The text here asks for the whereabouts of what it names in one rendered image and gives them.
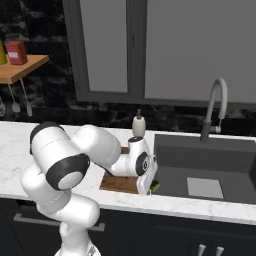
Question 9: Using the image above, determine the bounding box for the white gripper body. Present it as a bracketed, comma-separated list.
[137, 160, 159, 196]

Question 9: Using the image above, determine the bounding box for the green yellow sponge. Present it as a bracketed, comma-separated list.
[148, 180, 161, 193]

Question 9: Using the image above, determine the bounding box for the brown wooden cutting board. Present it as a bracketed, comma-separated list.
[99, 146, 140, 195]

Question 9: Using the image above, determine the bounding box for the white soap dispenser bottle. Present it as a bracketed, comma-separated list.
[131, 108, 147, 138]

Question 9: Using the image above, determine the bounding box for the grey sink basin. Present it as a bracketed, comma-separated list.
[148, 133, 256, 205]

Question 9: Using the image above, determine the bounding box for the dark cupboard door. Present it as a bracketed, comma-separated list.
[114, 209, 256, 256]

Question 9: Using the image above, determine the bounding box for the grey curved tap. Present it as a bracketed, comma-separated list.
[199, 77, 229, 143]

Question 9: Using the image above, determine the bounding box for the dark drawer front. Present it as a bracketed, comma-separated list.
[0, 197, 118, 256]

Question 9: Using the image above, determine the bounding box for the grey framed window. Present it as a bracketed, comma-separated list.
[62, 0, 256, 110]

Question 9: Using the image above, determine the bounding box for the hanging metal spatula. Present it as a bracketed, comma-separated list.
[19, 78, 34, 118]

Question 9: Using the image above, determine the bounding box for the hanging metal spoon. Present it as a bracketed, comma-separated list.
[7, 83, 22, 114]

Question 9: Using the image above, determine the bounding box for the red box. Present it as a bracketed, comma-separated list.
[4, 40, 29, 66]

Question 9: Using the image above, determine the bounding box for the yellow bottle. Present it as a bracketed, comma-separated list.
[0, 39, 8, 66]

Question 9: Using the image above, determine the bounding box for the grey drawer handle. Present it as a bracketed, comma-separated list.
[12, 213, 106, 233]

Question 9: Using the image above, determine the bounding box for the wooden wall shelf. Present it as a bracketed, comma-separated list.
[0, 54, 50, 85]

